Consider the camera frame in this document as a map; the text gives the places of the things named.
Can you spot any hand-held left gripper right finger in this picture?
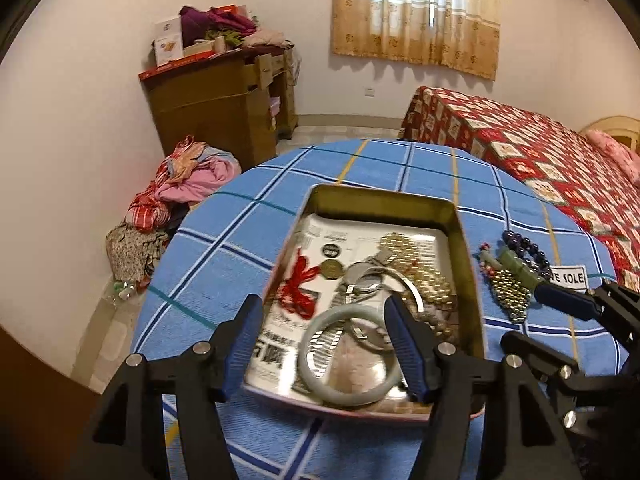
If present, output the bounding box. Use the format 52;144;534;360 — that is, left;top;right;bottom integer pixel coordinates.
382;295;583;480

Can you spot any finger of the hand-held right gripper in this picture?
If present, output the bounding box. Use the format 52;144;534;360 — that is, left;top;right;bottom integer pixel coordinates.
534;279;640;346
500;330;640;413

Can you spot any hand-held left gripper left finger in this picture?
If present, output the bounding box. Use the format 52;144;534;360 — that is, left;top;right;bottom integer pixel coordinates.
75;294;265;480

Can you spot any brown bead bracelet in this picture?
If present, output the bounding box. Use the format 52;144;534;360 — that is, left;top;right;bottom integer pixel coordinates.
430;305;461;346

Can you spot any gold bead mesh bracelet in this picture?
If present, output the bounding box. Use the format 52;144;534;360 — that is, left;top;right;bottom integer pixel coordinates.
487;266;535;324

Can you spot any green jade pendant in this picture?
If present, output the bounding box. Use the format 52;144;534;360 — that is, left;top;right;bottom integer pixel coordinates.
479;242;547;287

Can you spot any cream pearl necklace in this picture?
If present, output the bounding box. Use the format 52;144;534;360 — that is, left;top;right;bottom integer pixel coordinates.
377;232;457;308

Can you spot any silver wristwatch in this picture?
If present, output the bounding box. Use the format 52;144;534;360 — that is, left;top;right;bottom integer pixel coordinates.
305;255;401;381

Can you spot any pale green jade bangle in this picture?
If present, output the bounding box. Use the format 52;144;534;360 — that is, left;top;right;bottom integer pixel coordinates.
298;305;404;404

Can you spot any red cord coin pendant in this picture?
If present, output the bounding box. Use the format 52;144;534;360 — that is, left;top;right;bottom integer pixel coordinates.
277;254;345;317

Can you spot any pink metal tin box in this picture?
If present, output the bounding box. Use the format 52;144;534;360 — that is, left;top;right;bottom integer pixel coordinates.
245;183;487;418

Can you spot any white fabric label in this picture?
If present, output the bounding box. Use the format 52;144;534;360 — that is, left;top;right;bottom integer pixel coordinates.
547;263;587;290

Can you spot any blue plaid tablecloth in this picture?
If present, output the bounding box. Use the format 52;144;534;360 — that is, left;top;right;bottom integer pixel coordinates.
131;139;631;480

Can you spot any clear plastic bag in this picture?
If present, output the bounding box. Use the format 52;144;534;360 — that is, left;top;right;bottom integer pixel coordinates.
102;280;151;307

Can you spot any printed paper sheet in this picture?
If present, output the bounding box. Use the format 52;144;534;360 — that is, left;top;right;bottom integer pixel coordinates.
250;212;451;391

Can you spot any pink pillow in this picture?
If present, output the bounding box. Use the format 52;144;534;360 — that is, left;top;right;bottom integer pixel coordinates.
585;129;640;184

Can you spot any bed with red patterned bedspread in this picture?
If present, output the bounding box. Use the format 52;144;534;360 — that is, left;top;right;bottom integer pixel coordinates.
397;86;640;292

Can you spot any pile of clothes on floor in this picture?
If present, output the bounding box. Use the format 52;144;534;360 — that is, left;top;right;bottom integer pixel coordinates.
105;135;242;293

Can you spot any cream wooden headboard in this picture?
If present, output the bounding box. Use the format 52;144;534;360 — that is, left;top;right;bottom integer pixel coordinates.
579;115;640;152

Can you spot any brown wooden board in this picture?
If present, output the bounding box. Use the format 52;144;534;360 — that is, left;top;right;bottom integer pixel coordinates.
0;327;103;480

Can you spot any brown wooden desk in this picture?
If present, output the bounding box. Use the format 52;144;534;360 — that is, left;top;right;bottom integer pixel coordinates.
139;45;301;171

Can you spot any red flat box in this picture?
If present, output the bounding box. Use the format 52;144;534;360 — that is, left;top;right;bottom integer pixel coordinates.
139;52;241;81

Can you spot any white cardboard box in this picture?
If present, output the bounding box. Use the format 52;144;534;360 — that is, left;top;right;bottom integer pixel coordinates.
153;15;183;67

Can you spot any beige patterned window curtain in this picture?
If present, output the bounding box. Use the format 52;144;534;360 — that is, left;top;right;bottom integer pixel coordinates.
331;0;502;81

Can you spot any pile of clothes on desk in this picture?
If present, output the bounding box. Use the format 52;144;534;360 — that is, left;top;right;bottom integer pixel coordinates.
179;5;288;51

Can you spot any dark blue bead bracelet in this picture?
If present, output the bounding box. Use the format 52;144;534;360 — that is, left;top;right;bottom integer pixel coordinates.
501;230;551;274

